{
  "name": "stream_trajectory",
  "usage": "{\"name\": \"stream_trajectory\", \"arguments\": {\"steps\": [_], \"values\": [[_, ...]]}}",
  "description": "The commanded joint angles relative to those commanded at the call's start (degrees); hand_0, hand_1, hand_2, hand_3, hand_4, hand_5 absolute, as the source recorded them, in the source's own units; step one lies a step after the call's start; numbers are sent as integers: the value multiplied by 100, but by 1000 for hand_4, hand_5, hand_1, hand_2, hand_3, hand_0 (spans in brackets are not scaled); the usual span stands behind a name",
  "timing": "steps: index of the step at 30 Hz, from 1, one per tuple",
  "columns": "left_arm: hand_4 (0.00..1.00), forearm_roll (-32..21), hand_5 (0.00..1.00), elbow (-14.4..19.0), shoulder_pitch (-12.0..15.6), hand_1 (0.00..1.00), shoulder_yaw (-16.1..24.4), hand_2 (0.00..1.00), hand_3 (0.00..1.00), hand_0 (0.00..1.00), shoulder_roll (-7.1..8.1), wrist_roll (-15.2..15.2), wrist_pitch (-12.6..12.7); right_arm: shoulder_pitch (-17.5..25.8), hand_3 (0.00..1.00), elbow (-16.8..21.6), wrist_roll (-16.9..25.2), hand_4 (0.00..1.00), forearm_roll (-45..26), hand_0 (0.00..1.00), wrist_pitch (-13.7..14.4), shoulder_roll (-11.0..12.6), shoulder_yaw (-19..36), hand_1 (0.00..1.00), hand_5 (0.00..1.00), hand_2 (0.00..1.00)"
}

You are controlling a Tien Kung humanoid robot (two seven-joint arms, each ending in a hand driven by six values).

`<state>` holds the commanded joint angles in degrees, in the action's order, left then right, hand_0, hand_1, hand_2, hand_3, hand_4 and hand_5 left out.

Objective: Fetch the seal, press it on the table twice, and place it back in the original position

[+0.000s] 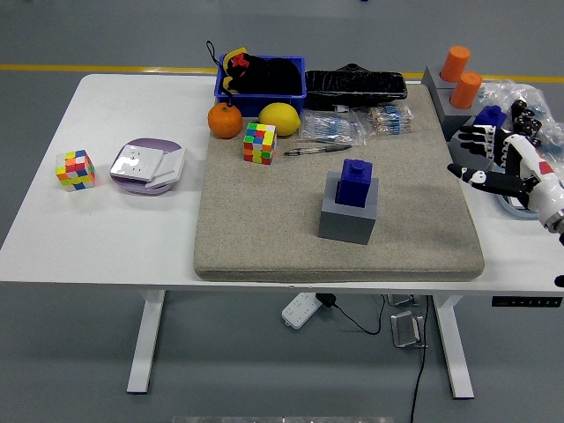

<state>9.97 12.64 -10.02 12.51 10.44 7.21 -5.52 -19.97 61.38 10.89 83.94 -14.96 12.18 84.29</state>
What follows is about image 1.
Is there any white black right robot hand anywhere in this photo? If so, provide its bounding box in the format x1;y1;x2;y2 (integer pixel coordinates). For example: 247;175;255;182
447;124;564;224

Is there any blue square seal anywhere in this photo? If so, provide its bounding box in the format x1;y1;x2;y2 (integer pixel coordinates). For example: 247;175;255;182
473;105;508;132
334;158;375;209

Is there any orange cylinder seal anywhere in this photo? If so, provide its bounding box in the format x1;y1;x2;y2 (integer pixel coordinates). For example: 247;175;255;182
449;70;484;110
440;45;471;84

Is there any light blue plate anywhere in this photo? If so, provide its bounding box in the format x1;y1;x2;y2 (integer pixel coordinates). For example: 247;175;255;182
497;193;541;220

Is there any black table control panel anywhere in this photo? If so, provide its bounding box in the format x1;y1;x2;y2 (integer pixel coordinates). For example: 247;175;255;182
492;297;564;308

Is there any small clear bag of resistors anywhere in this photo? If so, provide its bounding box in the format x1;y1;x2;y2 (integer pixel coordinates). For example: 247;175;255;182
366;104;415;137

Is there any white table leg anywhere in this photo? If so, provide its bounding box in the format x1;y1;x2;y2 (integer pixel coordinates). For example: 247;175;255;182
431;294;476;401
126;289;167;395

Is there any black wrapped tray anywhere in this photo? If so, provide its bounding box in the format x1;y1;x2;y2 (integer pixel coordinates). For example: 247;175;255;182
303;63;409;112

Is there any large clear bag of resistors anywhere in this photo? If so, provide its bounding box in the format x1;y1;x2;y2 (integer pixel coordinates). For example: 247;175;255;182
299;109;367;147

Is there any dark ballpoint pen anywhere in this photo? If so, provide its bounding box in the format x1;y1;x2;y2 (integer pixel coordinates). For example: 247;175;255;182
283;144;353;158

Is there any yellow lemon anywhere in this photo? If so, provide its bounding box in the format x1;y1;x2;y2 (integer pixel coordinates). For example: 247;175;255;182
257;101;302;137

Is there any white power strip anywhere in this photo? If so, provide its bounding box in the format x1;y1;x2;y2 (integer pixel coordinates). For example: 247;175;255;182
281;292;322;330

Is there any grey-brown mat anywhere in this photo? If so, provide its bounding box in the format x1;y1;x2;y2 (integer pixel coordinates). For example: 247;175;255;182
193;83;486;283

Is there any four-by-four colourful magic cube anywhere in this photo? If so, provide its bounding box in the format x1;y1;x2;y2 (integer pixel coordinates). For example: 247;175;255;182
242;122;278;167

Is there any blue plastic bin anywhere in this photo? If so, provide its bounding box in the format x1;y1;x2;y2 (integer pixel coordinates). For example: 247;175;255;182
213;55;308;119

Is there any orange fruit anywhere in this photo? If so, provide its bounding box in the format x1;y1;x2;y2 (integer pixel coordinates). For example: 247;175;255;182
207;101;244;140

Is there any purple plate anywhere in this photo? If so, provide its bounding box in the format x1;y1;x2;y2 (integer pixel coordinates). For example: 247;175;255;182
108;137;186;197

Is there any three-by-three colourful magic cube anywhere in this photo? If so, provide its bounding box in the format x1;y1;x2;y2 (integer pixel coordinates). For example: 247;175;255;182
55;149;96;193

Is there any small metal bracket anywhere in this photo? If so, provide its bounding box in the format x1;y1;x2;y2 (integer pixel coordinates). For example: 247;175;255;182
386;293;419;308

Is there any large metal bracket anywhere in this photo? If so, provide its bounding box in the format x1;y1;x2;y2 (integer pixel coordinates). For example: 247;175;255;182
390;310;429;350

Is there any black floor cable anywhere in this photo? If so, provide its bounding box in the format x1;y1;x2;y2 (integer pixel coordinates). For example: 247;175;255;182
409;294;431;423

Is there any black plug with cable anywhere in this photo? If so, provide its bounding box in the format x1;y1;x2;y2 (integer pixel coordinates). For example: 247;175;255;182
315;293;387;336

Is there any black pouch with strap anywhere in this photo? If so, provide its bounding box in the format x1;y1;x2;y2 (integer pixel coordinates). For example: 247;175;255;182
205;41;303;105

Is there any white wall switch panel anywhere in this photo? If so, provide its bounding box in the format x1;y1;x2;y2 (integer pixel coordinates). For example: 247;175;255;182
145;148;187;189

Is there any white wall socket panel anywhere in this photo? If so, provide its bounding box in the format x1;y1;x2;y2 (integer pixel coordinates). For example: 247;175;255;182
109;143;167;182

